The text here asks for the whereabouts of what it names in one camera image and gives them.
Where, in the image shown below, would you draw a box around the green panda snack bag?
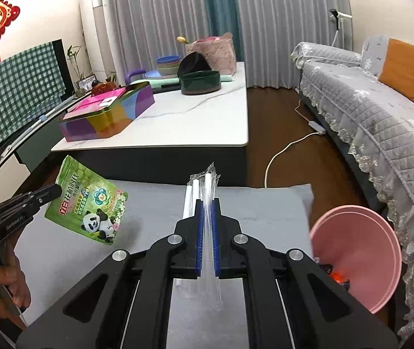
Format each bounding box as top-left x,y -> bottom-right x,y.
44,156 -> 129,245

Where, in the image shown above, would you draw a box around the large red plastic bag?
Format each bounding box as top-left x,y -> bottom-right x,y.
329,272 -> 351,288

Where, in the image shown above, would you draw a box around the clear packaged straws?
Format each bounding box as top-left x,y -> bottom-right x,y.
175,163 -> 223,311

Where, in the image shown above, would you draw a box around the black plastic bag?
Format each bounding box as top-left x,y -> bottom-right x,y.
319,263 -> 351,291

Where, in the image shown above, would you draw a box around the pink trash bin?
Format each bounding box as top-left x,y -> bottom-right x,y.
310,205 -> 402,314

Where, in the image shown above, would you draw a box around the dark tv cabinet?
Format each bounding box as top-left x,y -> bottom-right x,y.
0,98 -> 81,197

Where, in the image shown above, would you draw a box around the grey table mat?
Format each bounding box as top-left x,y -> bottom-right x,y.
15,181 -> 313,348

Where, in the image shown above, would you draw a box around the colourful gift box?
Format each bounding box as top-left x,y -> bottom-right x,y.
59,82 -> 155,142

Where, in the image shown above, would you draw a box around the green checked cloth television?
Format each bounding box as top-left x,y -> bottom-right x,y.
0,40 -> 74,150

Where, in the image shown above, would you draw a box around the bamboo plant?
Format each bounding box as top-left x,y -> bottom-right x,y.
66,45 -> 85,81

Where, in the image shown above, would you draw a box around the white coffee table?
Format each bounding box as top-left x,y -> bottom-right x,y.
51,62 -> 249,187

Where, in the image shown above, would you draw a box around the white power strip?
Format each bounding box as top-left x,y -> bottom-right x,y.
308,121 -> 326,136

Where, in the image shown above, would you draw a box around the stacked coloured bowls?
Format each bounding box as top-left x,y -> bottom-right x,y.
145,55 -> 182,79

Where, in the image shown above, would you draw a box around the grey quilted sofa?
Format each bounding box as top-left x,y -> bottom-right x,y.
291,35 -> 414,341

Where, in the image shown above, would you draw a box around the dark green round tin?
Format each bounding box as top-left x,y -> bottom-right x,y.
179,70 -> 221,95

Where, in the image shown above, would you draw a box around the white standing air conditioner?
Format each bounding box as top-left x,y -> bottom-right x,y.
80,0 -> 125,85

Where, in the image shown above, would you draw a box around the black hat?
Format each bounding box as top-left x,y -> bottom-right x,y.
177,52 -> 212,78

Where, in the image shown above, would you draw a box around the grey curtain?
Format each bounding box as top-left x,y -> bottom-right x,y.
109,0 -> 353,88

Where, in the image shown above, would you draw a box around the pink lace basket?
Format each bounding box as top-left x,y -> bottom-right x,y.
186,32 -> 237,76

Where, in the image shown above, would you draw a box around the orange cushion far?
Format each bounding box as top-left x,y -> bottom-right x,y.
379,38 -> 414,102

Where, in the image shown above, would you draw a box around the teal curtain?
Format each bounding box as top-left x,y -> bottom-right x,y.
205,0 -> 244,61

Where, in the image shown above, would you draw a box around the small photo frame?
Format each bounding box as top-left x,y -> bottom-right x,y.
77,74 -> 97,91

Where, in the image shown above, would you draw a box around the white power cable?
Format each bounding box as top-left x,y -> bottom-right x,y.
264,98 -> 319,189

